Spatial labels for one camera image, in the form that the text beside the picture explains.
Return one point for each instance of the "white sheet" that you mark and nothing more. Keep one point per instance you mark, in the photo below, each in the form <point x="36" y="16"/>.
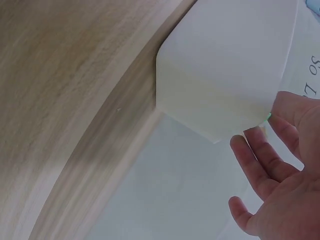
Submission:
<point x="217" y="70"/>

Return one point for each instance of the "person's right thumb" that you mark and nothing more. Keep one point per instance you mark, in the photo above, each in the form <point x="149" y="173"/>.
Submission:
<point x="292" y="107"/>

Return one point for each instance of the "person's right hand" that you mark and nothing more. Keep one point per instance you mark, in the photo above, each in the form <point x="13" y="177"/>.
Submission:
<point x="292" y="195"/>

